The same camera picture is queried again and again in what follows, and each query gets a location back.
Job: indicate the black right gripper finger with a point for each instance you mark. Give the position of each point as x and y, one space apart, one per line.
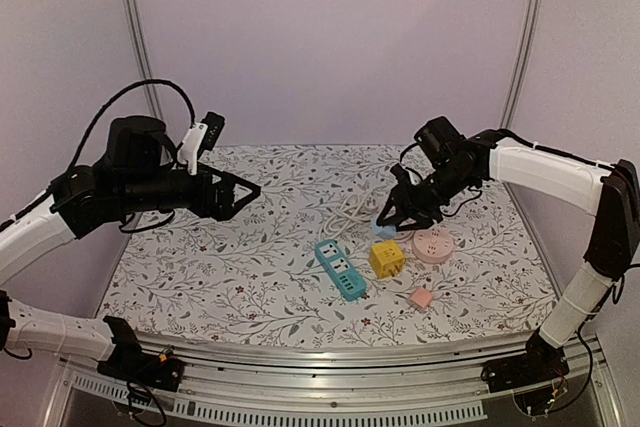
395 210
419 222

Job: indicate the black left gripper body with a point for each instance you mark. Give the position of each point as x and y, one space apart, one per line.
198 200

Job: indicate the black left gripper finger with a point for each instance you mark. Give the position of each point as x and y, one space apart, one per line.
227 207
225 184

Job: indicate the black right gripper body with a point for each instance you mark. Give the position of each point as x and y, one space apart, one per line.
417 195

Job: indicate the blue USB charger plug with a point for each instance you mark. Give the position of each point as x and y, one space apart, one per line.
386 232

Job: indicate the pink USB charger plug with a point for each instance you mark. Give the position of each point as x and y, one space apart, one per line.
421 299

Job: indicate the teal power strip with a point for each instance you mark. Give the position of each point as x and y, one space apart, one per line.
344 275

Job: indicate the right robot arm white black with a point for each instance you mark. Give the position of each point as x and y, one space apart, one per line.
607 192

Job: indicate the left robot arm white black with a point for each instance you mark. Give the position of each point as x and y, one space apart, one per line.
142 170

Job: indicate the pink round power socket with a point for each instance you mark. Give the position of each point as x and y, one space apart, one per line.
433 245

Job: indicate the yellow cube socket adapter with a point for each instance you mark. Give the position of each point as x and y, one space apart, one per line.
386 259

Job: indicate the floral patterned table mat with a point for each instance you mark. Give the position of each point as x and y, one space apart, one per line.
255 279

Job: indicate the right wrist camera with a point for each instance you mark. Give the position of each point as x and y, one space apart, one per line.
439 140

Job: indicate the aluminium front rail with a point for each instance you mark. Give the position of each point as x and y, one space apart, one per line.
437 384

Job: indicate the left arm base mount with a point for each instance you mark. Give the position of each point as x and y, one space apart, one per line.
128 361

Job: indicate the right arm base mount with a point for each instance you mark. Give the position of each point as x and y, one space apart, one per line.
540 362

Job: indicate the left aluminium frame post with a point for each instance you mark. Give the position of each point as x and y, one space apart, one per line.
136 33

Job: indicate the aluminium frame post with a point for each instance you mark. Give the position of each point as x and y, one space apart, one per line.
523 54
136 33

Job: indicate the right aluminium frame post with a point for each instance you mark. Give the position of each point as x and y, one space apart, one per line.
523 54

